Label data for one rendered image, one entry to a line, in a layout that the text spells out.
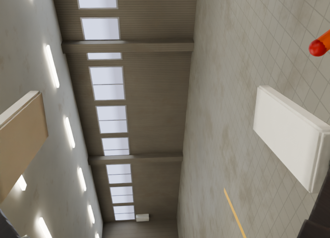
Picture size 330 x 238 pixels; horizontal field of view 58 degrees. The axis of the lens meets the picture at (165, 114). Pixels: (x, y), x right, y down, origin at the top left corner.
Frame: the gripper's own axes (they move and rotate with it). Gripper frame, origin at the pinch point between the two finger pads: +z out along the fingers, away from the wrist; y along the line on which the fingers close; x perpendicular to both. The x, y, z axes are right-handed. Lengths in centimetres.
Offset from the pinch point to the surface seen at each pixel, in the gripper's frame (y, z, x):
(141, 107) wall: -13, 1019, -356
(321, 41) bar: 22.8, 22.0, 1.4
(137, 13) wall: -12, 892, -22
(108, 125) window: -139, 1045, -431
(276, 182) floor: 157, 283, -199
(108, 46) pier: -104, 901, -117
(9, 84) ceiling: -240, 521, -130
